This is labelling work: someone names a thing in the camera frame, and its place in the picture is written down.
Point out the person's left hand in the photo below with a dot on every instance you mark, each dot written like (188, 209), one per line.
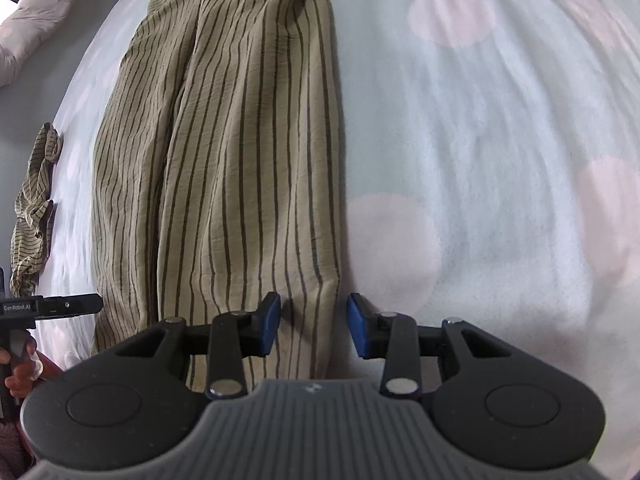
(22, 382)

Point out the person's purple fuzzy top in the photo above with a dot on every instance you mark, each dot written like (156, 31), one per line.
(12, 450)

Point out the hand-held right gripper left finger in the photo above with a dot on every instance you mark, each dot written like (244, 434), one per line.
(270, 325)

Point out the tan striped button shirt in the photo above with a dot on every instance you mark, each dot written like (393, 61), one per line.
(225, 160)

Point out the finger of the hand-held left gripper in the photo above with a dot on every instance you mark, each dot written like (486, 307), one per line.
(70, 305)

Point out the grey bundled quilt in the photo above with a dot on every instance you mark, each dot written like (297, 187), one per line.
(35, 20)

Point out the polka dot bed sheet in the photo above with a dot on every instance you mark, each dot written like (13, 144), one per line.
(475, 135)

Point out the tan striped pants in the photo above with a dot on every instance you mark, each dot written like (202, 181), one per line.
(35, 210)

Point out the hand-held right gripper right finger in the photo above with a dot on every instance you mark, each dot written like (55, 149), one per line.
(359, 325)

